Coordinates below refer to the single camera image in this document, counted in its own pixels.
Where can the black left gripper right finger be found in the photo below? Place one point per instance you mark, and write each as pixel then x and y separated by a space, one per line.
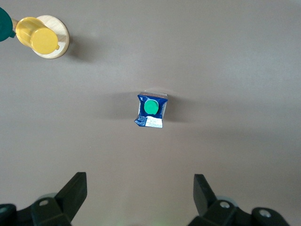
pixel 204 200

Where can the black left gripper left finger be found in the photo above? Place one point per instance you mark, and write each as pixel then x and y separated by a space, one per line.
pixel 65 200

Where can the blue white milk carton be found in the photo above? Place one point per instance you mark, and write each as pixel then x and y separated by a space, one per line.
pixel 150 110

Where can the yellow plastic cup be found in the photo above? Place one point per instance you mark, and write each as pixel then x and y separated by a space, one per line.
pixel 40 37

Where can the wooden cup stand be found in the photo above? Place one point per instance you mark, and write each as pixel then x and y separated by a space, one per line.
pixel 61 30

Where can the dark green plastic cup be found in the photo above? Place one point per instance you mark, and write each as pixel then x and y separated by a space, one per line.
pixel 4 26

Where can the brown table cover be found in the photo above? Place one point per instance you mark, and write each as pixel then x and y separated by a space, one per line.
pixel 211 58

